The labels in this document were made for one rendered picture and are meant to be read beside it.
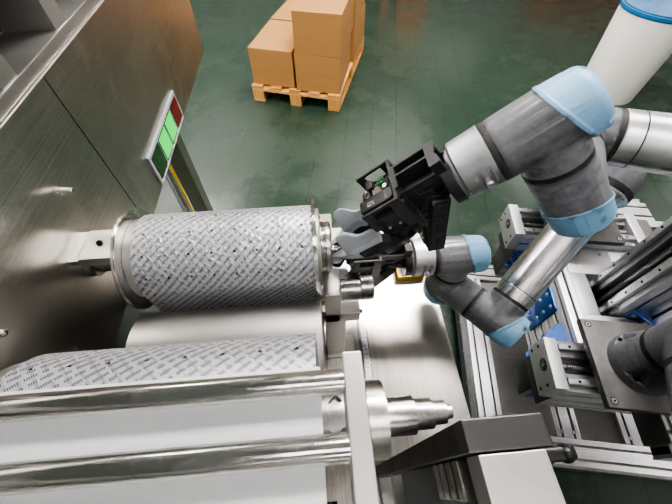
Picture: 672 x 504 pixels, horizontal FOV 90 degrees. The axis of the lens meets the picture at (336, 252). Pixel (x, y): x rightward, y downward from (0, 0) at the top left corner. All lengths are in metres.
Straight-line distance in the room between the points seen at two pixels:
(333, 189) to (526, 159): 2.01
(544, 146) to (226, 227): 0.38
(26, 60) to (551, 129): 0.61
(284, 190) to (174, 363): 2.14
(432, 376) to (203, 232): 0.57
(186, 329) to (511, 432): 0.39
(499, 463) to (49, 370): 0.32
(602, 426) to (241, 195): 2.22
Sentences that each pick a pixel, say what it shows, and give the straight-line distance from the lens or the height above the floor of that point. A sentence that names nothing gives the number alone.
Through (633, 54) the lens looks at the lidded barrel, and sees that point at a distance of 3.78.
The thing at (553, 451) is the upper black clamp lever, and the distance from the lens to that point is 0.33.
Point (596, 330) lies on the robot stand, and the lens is 1.14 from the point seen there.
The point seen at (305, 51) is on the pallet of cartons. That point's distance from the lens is 2.97.
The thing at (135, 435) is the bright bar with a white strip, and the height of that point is 1.44.
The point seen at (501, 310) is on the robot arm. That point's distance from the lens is 0.74.
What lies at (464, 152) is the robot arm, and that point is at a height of 1.42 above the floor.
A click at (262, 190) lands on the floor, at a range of 2.42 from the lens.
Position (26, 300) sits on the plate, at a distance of 0.52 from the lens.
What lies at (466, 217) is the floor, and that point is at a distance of 2.35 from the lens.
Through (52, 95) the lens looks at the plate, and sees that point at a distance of 0.61.
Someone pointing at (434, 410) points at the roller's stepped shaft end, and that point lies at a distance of 0.33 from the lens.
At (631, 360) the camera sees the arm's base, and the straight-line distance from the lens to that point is 1.07.
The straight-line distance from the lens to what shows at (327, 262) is 0.48.
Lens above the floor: 1.66
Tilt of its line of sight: 55 degrees down
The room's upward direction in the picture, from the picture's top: straight up
